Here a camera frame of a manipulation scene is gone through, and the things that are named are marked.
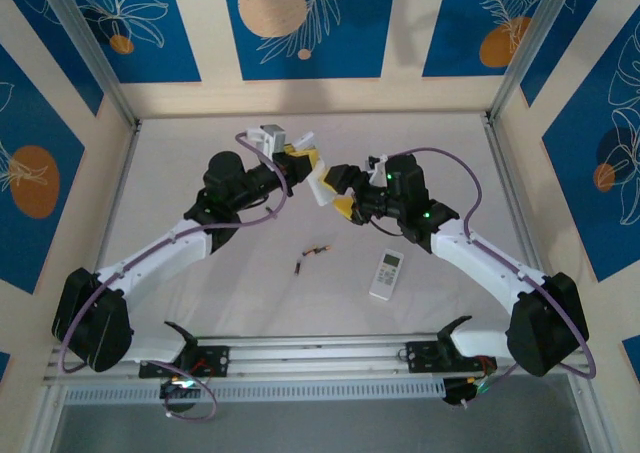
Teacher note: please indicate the long white button remote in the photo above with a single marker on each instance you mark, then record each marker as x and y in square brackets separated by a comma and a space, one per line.
[320, 193]

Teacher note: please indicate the orange battery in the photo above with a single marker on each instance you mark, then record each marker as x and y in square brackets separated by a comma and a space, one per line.
[310, 253]
[325, 249]

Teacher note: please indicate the white remote with display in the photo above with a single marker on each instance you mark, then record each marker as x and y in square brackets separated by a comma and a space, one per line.
[386, 278]

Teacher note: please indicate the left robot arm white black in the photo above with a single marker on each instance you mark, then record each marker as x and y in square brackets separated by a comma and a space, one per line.
[150, 258]

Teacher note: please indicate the dark battery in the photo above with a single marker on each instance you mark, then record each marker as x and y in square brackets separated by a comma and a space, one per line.
[297, 268]

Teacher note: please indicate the white table cloth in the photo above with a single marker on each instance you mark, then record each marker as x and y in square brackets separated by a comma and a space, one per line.
[250, 283]

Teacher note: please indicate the small circuit board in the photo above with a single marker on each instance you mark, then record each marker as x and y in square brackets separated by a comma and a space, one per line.
[460, 390]
[180, 385]

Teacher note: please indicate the aluminium table side rail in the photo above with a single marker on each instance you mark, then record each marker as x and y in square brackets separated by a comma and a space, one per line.
[510, 188]
[119, 193]

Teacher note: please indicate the long aluminium base rail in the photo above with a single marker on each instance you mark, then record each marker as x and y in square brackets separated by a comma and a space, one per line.
[320, 358]

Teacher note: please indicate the aluminium frame post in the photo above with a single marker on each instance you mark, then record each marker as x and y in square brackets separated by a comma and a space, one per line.
[92, 48]
[530, 48]

